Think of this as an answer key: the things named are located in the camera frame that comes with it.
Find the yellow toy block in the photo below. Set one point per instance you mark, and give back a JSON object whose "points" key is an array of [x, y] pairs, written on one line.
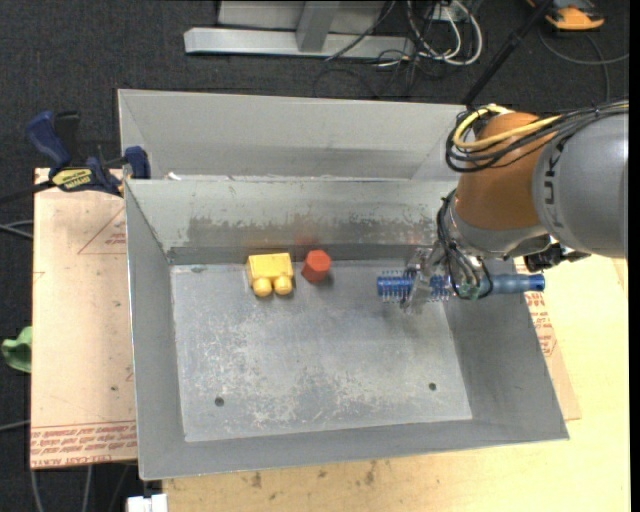
{"points": [[270, 272]]}

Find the black cylinder on white bracket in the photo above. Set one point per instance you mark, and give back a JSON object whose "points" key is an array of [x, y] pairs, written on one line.
{"points": [[547, 259]]}

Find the grey metal bin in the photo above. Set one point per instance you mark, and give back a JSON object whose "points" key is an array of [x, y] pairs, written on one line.
{"points": [[320, 360]]}

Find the blue hairbrush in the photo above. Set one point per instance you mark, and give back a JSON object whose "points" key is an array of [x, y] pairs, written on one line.
{"points": [[515, 283]]}

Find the brown cardboard board, red print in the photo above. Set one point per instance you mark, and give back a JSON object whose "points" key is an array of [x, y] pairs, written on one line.
{"points": [[80, 310]]}

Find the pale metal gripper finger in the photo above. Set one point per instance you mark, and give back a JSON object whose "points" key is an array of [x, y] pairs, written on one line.
{"points": [[419, 278], [414, 301]]}

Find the red hexagonal block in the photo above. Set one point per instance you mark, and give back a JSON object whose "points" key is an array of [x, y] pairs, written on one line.
{"points": [[316, 266]]}

